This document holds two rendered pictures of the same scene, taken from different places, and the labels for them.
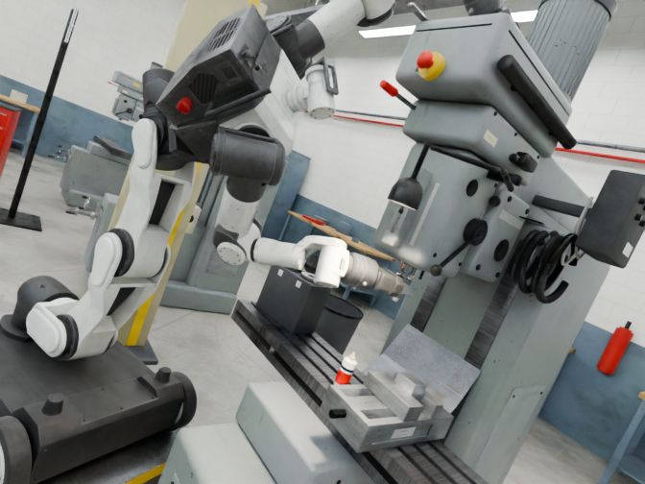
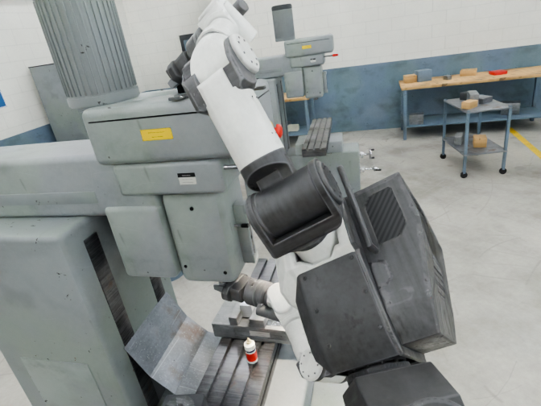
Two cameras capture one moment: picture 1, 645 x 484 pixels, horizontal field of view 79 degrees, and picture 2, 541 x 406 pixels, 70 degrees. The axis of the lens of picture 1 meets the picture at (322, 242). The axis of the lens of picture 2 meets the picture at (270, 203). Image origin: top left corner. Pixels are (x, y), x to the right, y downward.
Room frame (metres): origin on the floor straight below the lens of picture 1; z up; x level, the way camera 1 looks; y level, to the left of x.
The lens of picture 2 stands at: (1.50, 0.80, 2.01)
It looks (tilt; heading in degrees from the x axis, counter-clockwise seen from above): 24 degrees down; 239
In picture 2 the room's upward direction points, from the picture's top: 9 degrees counter-clockwise
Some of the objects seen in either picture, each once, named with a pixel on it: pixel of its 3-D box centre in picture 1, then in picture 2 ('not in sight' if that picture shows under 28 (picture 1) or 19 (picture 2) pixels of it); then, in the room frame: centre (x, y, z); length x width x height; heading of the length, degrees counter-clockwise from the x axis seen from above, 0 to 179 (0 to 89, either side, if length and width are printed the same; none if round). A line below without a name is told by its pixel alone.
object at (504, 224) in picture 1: (466, 227); (158, 225); (1.23, -0.40, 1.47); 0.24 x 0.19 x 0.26; 42
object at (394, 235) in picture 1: (406, 207); (245, 232); (1.03, -0.17, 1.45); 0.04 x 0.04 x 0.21; 42
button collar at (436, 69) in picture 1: (431, 66); not in sight; (0.95, -0.08, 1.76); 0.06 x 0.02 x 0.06; 42
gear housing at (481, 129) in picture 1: (472, 144); (185, 164); (1.13, -0.28, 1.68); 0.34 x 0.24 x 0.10; 132
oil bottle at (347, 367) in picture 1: (346, 369); (249, 349); (1.08, -0.20, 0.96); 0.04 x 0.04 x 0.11
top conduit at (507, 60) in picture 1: (540, 108); not in sight; (1.02, -0.37, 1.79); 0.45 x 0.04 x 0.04; 132
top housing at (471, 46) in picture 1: (488, 94); (183, 121); (1.11, -0.26, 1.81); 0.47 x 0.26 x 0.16; 132
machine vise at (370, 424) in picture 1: (393, 406); (258, 316); (0.97, -0.33, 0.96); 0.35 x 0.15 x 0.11; 130
